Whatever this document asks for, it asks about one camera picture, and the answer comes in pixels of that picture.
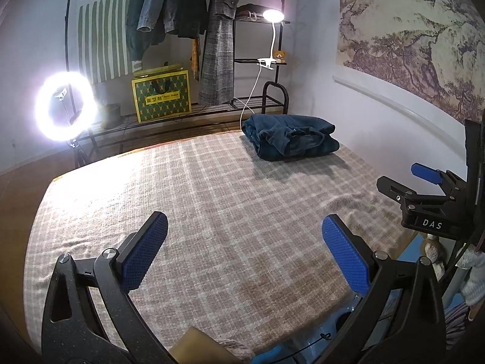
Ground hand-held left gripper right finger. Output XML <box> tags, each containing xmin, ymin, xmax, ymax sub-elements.
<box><xmin>321</xmin><ymin>214</ymin><xmax>448</xmax><ymax>364</ymax></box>

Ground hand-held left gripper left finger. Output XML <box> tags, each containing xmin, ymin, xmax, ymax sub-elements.
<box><xmin>41</xmin><ymin>210</ymin><xmax>179</xmax><ymax>364</ymax></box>

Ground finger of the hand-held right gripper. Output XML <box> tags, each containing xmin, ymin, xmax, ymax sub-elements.
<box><xmin>377</xmin><ymin>176</ymin><xmax>422</xmax><ymax>208</ymax></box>
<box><xmin>411</xmin><ymin>163</ymin><xmax>453</xmax><ymax>195</ymax></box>

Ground teal plaid fleece jacket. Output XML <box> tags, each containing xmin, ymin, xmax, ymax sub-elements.
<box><xmin>242</xmin><ymin>114</ymin><xmax>340</xmax><ymax>161</ymax></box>

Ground black metal clothes rack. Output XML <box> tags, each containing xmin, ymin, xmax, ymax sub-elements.
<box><xmin>62</xmin><ymin>0</ymin><xmax>294</xmax><ymax>160</ymax></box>

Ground person's right hand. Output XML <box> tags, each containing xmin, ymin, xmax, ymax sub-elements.
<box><xmin>460</xmin><ymin>246</ymin><xmax>485</xmax><ymax>307</ymax></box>

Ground beige plush toy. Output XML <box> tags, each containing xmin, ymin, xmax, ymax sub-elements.
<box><xmin>422</xmin><ymin>233</ymin><xmax>450</xmax><ymax>283</ymax></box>

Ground beige checked blanket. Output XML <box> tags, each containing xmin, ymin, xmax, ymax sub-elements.
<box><xmin>25</xmin><ymin>131</ymin><xmax>429</xmax><ymax>357</ymax></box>

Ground brown cardboard piece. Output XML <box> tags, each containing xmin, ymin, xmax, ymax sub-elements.
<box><xmin>169</xmin><ymin>327</ymin><xmax>228</xmax><ymax>364</ymax></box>

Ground person's striped trousers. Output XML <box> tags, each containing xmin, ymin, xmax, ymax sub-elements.
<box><xmin>443</xmin><ymin>303</ymin><xmax>485</xmax><ymax>351</ymax></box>

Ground grey plant pot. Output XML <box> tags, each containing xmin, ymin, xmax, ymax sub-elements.
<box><xmin>100</xmin><ymin>102</ymin><xmax>122</xmax><ymax>130</ymax></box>

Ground yellow green patterned box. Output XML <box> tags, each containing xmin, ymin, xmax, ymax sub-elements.
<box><xmin>131</xmin><ymin>67</ymin><xmax>191</xmax><ymax>124</ymax></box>

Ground hanging yellow scarf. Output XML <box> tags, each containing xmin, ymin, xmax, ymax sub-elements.
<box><xmin>189</xmin><ymin>38</ymin><xmax>200</xmax><ymax>82</ymax></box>

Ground white clip-on lamp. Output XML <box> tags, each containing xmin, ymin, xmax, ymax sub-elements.
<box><xmin>258</xmin><ymin>8</ymin><xmax>287</xmax><ymax>71</ymax></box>

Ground hanging dark green shirt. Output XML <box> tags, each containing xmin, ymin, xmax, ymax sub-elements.
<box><xmin>126</xmin><ymin>0</ymin><xmax>160</xmax><ymax>63</ymax></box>

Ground dark red folded cloth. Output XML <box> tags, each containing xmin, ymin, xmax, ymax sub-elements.
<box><xmin>237</xmin><ymin>3</ymin><xmax>264</xmax><ymax>19</ymax></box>

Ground hanging black coat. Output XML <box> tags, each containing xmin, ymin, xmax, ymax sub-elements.
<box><xmin>163</xmin><ymin>0</ymin><xmax>209</xmax><ymax>40</ymax></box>

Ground hanging denim jacket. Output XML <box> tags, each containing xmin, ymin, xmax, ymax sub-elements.
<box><xmin>136</xmin><ymin>0</ymin><xmax>171</xmax><ymax>35</ymax></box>

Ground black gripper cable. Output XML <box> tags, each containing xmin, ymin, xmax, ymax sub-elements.
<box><xmin>437</xmin><ymin>241</ymin><xmax>474</xmax><ymax>285</ymax></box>

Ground landscape wall mural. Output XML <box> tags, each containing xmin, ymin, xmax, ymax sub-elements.
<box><xmin>337</xmin><ymin>0</ymin><xmax>485</xmax><ymax>122</ymax></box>

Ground ring light on tripod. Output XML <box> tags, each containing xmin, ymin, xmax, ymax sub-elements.
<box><xmin>35</xmin><ymin>72</ymin><xmax>97</xmax><ymax>168</ymax></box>

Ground green striped wall hanging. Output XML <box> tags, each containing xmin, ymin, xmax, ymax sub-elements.
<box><xmin>78</xmin><ymin>0</ymin><xmax>133</xmax><ymax>84</ymax></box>

